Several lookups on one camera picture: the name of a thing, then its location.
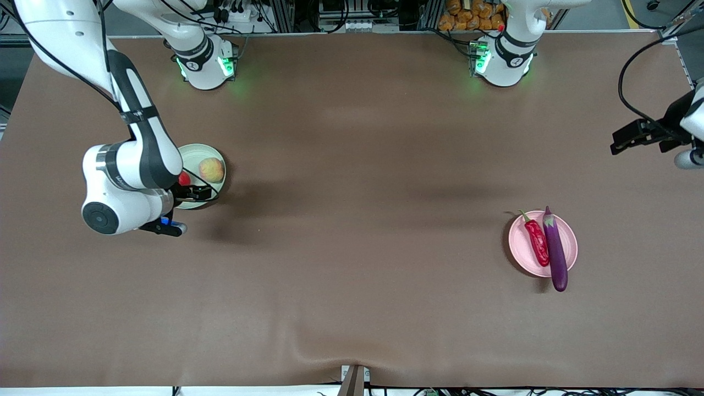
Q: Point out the purple eggplant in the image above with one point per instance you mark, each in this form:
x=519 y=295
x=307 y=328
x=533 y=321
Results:
x=556 y=253

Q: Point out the aluminium frame rail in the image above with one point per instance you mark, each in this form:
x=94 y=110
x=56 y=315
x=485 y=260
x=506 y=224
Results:
x=668 y=36
x=11 y=38

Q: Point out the red chili pepper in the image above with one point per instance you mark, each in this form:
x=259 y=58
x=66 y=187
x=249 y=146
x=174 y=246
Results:
x=538 y=239

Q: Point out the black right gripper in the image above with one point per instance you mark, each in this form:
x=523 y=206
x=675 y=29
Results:
x=182 y=193

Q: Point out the pink yellow peach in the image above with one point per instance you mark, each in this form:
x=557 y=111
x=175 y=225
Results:
x=211 y=170

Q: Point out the pale green plate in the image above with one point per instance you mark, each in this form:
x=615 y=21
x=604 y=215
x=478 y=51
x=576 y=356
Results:
x=192 y=154

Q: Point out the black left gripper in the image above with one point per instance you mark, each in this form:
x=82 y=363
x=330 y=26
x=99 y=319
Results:
x=671 y=119

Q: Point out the grey table edge bracket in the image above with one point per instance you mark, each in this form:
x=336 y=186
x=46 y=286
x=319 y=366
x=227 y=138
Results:
x=353 y=380

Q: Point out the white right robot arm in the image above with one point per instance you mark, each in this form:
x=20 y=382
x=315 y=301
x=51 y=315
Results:
x=126 y=170

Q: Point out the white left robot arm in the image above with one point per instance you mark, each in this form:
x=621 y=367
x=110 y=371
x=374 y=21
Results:
x=506 y=63

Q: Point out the red pomegranate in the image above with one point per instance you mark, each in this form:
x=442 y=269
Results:
x=184 y=179

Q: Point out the pink plate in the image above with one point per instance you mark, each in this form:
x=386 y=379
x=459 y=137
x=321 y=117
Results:
x=522 y=247

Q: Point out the orange packaged goods pile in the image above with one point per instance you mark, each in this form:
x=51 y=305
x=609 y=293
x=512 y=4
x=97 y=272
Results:
x=467 y=16

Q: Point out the brown tablecloth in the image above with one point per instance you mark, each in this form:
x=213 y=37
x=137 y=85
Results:
x=385 y=308

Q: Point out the white power strip with plugs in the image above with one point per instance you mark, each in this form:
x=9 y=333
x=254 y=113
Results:
x=234 y=14

